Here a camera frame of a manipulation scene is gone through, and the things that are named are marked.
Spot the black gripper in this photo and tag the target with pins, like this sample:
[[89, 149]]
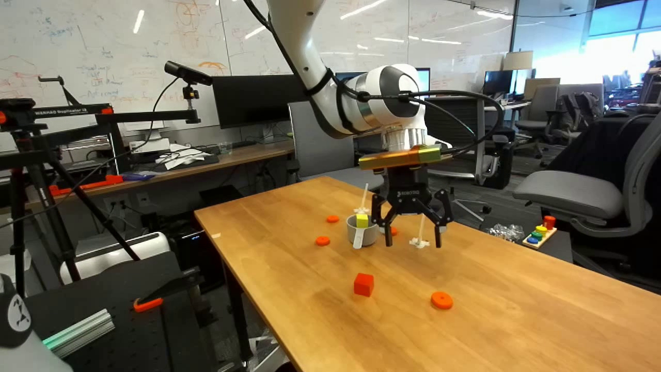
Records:
[[408, 193]]

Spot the red cube block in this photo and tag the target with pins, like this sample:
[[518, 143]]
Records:
[[363, 283]]

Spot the yellow cube block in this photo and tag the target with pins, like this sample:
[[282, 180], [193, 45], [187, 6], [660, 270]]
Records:
[[362, 220]]

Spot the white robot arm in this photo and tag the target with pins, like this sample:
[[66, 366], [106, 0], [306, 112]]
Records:
[[381, 99]]

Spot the grey measuring cup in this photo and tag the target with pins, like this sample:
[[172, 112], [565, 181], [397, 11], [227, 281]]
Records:
[[362, 236]]

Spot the orange disc near cup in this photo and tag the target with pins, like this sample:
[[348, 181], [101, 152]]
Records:
[[323, 239]]

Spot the orange disc far right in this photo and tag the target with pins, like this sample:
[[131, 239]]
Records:
[[332, 217]]

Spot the orange disc front right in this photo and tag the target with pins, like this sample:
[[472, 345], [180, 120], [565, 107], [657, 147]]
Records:
[[440, 299]]

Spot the grey chair behind table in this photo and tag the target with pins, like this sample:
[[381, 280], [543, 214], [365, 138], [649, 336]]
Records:
[[319, 152]]

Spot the colourful stacking toy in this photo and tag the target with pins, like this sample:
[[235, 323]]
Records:
[[542, 231]]

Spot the black computer monitor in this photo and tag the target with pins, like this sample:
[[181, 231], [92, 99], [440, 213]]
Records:
[[257, 98]]

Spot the grey office chair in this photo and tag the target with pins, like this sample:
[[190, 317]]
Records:
[[604, 188]]

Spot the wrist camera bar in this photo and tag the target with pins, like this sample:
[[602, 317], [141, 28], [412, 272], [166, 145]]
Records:
[[422, 155]]

